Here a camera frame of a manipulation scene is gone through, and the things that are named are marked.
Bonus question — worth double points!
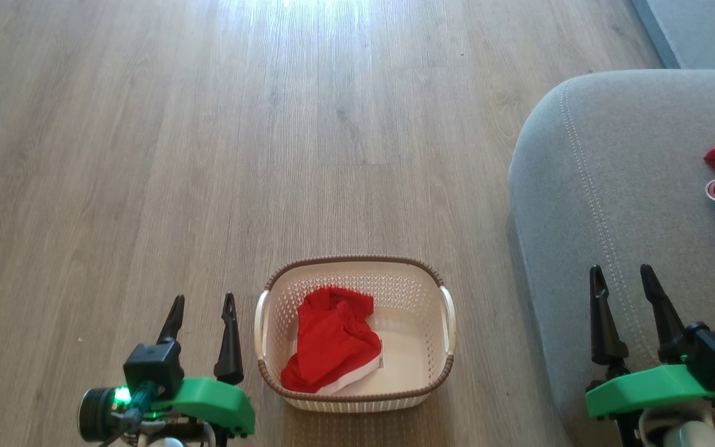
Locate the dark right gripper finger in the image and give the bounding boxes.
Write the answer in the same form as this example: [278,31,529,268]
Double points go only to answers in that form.
[588,264,631,368]
[639,264,688,365]

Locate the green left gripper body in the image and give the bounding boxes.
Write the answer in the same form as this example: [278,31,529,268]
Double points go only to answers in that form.
[150,376,256,436]

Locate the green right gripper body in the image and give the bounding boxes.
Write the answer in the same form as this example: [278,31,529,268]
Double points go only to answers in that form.
[585,364,715,421]

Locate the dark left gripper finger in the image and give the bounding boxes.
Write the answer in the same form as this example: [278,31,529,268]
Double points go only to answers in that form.
[157,294,186,344]
[213,292,245,386]

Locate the red garment with white hem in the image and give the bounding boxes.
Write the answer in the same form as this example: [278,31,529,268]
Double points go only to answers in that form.
[281,286,384,395]

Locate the grey sofa seat section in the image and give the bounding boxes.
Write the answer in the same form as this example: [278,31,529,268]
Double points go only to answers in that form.
[631,0,715,70]

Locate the cream woven plastic laundry basket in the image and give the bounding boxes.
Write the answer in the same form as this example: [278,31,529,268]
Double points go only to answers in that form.
[254,255,457,413]

